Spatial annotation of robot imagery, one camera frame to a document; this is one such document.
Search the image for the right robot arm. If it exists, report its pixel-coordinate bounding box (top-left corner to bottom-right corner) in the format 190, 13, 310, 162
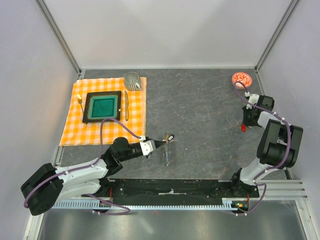
229, 92, 303, 197

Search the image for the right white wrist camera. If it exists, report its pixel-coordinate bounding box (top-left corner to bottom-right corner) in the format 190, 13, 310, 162
244, 91, 260, 109

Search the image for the gold fork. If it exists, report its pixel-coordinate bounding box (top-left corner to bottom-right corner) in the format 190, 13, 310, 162
76, 94, 84, 113

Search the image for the blue keyring with metal rings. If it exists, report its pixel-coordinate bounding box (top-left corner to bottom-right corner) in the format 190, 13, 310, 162
163, 132, 177, 167

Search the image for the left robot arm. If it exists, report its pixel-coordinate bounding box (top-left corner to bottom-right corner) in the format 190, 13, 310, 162
20, 136, 168, 216

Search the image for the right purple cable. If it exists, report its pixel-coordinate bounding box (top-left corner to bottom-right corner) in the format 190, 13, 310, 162
234, 81, 292, 216

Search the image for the purple cable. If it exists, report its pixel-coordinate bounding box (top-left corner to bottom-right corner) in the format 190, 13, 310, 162
23, 117, 146, 216
234, 81, 292, 216

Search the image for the orange checkered cloth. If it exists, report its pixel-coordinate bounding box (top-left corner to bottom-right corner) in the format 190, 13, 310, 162
59, 77, 147, 146

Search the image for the red key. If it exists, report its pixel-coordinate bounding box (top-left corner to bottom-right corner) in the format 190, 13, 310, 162
240, 123, 252, 132

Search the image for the grey cable duct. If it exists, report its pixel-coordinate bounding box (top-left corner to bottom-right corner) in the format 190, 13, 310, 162
52, 198, 238, 211

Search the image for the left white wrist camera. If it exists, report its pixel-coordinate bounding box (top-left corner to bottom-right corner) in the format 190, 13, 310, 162
139, 135, 155, 157

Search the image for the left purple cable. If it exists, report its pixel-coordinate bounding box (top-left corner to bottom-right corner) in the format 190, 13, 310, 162
23, 117, 146, 216

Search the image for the red patterned bowl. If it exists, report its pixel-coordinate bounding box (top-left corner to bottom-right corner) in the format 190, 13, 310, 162
231, 72, 253, 90

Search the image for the grey striped mug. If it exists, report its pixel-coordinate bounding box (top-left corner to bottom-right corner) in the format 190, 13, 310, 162
123, 72, 142, 91

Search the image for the green square plate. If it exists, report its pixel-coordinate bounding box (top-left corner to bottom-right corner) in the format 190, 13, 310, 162
82, 90, 122, 124

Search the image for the wooden handled knife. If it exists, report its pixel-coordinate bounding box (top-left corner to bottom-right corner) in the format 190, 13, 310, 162
124, 90, 130, 121

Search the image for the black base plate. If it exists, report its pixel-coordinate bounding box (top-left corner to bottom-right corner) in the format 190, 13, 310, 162
94, 178, 260, 207

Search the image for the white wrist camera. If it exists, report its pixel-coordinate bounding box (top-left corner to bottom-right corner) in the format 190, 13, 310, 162
139, 135, 155, 157
244, 91, 260, 109

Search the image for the black key tag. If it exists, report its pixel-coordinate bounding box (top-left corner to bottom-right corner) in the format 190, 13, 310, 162
167, 134, 175, 142

